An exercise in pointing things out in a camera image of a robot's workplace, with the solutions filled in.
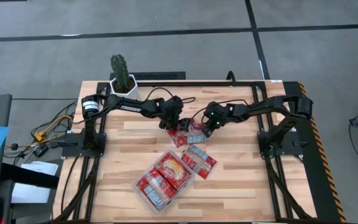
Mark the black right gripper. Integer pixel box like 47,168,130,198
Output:
201,101,231,138

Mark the black aluminium table frame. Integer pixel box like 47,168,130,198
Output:
53,80,318,224

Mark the white faceted plant pot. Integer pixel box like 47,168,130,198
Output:
109,73,139,100

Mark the clear plastic bin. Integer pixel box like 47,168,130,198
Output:
131,149,196,217

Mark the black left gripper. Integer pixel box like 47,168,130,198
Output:
158,117,193,132

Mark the yellow cable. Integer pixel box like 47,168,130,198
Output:
33,114,74,142

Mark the green cactus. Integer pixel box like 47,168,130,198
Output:
110,54,130,91

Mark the black power adapter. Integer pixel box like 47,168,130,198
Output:
32,144,50,158

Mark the black looped cable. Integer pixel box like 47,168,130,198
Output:
226,70,237,85

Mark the red popcorn bag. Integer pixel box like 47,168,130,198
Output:
167,129,198,149
147,169,177,202
187,144,218,171
178,119,208,144
181,154,211,180
135,177,167,210
156,152,194,191

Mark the black flat bar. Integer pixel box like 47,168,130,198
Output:
0,162,60,190

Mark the white paper sheet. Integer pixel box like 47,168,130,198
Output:
11,161,60,205

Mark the black cable bundle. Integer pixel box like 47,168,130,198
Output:
3,101,79,159

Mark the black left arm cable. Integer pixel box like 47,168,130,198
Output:
146,86,197,103

